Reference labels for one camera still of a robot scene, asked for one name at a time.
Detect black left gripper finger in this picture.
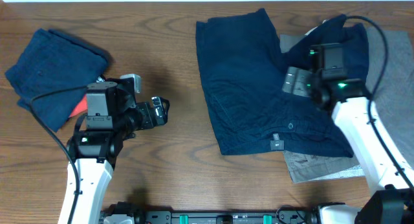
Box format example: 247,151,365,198
155,107,168,126
151,96,169,108

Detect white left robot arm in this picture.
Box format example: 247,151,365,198
58,96,170,223

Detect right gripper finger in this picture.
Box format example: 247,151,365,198
294,69,312,97
282,67,299,94

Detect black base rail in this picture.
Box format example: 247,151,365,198
98,202,319,224

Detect navy blue shorts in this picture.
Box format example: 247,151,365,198
5,28,111,132
195,9,369,157

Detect folded navy blue shorts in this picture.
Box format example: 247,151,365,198
5,28,111,132

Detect grey shorts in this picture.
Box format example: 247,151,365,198
283,30,413,183

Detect orange red folded garment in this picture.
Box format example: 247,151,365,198
69,95,87,118

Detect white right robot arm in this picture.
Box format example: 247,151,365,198
275,66,413,223

